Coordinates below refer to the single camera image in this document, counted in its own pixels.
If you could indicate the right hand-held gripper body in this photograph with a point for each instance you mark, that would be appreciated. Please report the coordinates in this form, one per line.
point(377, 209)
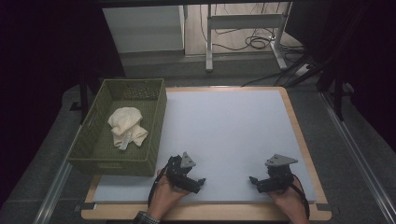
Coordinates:
point(278, 179)

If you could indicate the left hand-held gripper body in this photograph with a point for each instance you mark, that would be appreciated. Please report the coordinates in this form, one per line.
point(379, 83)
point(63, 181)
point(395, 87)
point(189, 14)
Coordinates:
point(179, 174)

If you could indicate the cream cloth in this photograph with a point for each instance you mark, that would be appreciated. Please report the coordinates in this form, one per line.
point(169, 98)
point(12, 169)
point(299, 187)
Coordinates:
point(126, 124)

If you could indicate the green woven basket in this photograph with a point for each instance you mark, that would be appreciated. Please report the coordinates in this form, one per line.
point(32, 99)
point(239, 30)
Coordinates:
point(93, 149)

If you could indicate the person's right hand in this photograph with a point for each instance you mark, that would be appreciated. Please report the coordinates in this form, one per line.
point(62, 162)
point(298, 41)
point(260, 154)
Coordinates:
point(289, 203)

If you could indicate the person's left hand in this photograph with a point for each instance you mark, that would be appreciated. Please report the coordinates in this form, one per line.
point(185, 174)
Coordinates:
point(163, 197)

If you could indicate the wooden table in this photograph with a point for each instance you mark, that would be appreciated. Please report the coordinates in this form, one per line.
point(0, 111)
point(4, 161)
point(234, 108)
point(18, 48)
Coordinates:
point(211, 213)

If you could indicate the white table mat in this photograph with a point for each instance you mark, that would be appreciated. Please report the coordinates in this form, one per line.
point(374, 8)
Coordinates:
point(230, 130)

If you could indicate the dark metal stand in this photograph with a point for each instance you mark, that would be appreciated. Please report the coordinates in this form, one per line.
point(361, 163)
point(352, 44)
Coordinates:
point(337, 93)
point(83, 99)

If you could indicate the white power strip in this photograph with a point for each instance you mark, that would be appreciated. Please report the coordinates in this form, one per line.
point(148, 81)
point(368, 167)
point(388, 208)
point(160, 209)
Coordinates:
point(302, 70)

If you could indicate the white cabinet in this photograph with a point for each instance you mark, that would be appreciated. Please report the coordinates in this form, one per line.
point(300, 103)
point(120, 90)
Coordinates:
point(143, 29)

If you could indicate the metal floor rail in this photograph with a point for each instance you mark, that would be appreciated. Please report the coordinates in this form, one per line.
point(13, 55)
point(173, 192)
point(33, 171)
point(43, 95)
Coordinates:
point(53, 189)
point(358, 155)

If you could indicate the white metal desk frame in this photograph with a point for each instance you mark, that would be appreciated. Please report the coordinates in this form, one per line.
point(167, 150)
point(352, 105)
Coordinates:
point(246, 21)

